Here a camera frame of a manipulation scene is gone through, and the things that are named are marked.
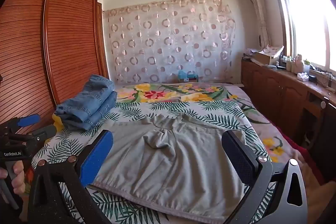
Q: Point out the floral bedsheet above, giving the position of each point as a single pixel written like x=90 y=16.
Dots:
x=157 y=92

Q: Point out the wooden sideboard cabinet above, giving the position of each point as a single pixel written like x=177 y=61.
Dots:
x=275 y=92

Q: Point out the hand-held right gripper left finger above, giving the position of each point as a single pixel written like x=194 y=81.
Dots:
x=95 y=158

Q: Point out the person's left hand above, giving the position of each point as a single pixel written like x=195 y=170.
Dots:
x=18 y=176

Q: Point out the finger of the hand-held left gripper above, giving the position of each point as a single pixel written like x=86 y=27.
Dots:
x=29 y=120
x=46 y=132

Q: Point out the small black device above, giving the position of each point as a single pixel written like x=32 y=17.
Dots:
x=312 y=78

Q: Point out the leaf print blanket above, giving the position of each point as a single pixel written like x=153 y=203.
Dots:
x=136 y=108

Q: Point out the patterned window curtain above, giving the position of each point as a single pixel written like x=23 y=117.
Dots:
x=257 y=3

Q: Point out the white round knob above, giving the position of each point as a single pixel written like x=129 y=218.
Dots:
x=323 y=104

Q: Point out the wooden slatted wardrobe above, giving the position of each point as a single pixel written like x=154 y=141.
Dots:
x=65 y=43

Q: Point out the grey pants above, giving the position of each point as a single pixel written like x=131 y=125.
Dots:
x=162 y=166

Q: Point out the yellow pillow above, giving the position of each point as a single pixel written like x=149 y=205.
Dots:
x=57 y=120

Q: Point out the small white box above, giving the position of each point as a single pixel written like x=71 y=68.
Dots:
x=303 y=77

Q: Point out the circle pattern wall curtain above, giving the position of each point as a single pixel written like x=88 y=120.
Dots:
x=157 y=56

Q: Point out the red bed cover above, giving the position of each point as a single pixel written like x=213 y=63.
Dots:
x=309 y=161

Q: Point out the wooden framed window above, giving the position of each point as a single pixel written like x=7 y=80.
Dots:
x=307 y=16

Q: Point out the blue toy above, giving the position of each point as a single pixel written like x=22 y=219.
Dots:
x=183 y=75

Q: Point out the cardboard box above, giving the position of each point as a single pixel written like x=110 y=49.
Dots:
x=265 y=59

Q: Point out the folded blue jeans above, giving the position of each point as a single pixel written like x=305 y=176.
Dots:
x=89 y=100

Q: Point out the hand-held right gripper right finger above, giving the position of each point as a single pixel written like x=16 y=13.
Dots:
x=240 y=158

